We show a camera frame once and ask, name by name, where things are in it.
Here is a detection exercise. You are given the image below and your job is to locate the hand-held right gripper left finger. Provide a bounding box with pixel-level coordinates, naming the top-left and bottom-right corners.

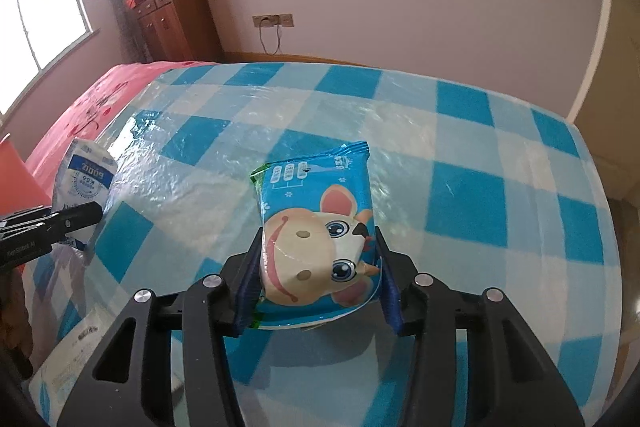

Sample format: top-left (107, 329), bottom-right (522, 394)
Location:
top-left (57, 227), bottom-right (266, 427)

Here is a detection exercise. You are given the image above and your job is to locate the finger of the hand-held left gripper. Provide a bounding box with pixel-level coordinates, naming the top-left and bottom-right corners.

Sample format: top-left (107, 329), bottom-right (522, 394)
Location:
top-left (0, 206), bottom-right (51, 233)
top-left (0, 201), bottom-right (104, 273)

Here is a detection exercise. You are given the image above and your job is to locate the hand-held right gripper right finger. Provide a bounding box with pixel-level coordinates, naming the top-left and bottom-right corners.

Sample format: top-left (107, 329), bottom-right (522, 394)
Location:
top-left (372, 224), bottom-right (586, 427)

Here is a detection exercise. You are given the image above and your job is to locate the white blue label packet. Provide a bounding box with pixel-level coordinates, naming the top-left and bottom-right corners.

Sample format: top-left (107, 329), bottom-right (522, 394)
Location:
top-left (51, 138), bottom-right (118, 250)

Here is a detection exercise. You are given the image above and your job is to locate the blue cartoon wet wipes packet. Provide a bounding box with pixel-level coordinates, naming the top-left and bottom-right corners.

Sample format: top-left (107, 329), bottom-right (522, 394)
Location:
top-left (250, 141), bottom-right (383, 330)

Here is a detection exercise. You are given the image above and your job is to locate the blue checked tablecloth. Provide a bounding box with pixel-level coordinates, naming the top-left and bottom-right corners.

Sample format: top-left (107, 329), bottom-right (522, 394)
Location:
top-left (27, 62), bottom-right (623, 427)

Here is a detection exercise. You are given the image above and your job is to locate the pink printed bedsheet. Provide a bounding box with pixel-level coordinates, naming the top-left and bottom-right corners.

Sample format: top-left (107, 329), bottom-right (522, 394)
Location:
top-left (0, 61), bottom-right (221, 188)

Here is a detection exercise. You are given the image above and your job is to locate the white printed plastic bag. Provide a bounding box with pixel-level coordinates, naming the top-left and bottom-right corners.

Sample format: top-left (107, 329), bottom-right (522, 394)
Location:
top-left (29, 307), bottom-right (133, 427)

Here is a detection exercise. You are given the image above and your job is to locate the window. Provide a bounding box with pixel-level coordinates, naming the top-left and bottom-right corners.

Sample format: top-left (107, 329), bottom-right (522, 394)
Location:
top-left (0, 0), bottom-right (96, 115)

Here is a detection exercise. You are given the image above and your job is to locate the brown wooden cabinet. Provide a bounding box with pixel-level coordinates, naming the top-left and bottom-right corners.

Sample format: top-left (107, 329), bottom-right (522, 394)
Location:
top-left (134, 0), bottom-right (225, 62)

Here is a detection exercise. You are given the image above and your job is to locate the cream door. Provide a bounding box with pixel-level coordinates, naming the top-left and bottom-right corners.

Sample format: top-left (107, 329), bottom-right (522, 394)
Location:
top-left (567, 0), bottom-right (640, 208)

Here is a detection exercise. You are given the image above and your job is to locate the thin hanging cable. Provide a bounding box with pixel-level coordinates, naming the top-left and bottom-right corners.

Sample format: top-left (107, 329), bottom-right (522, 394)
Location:
top-left (257, 18), bottom-right (283, 56)

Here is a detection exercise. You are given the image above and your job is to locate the wall power socket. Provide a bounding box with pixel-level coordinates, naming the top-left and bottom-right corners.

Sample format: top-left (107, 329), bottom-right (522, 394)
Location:
top-left (252, 12), bottom-right (295, 29)

